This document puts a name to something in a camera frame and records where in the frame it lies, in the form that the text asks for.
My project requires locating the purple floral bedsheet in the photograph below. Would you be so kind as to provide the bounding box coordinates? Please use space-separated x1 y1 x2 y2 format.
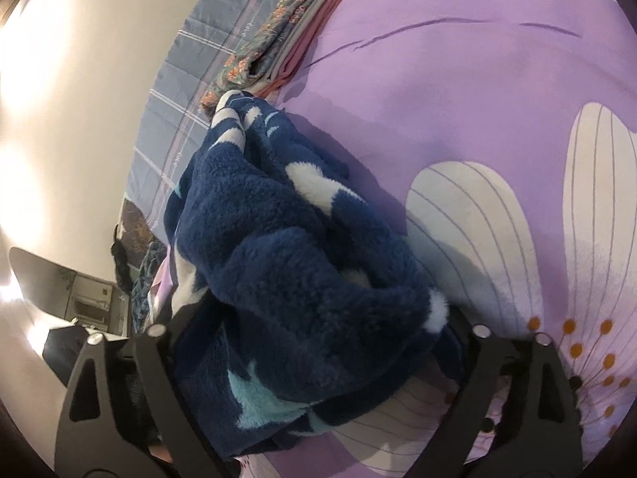
149 0 637 478

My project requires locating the white cabinet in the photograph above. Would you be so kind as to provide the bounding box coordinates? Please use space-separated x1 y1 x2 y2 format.
64 269 131 335

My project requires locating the brown patterned pillow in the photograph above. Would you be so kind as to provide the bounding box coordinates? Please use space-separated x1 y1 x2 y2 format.
118 198 157 262

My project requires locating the teal knitted blanket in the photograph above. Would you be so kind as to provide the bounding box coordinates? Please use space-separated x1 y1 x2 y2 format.
130 240 169 332

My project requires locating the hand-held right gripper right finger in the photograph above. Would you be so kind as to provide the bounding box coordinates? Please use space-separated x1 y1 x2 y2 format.
412 306 584 478

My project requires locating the blue white fleece garment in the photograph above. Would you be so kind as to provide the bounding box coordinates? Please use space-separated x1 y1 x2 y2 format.
163 88 471 461

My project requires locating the blue plaid quilt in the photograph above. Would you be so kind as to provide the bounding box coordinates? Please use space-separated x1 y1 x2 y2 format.
122 0 322 245

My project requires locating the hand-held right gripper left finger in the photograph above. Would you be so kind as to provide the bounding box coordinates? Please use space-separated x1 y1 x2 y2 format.
55 323 240 478

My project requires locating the grey folded cloth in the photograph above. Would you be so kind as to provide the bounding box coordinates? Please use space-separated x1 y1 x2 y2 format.
259 0 344 85

